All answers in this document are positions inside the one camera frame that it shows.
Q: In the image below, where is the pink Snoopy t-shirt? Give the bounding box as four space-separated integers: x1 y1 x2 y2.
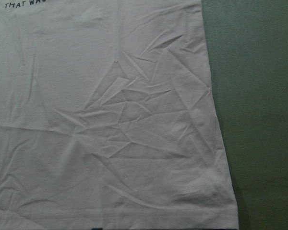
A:
0 0 239 230

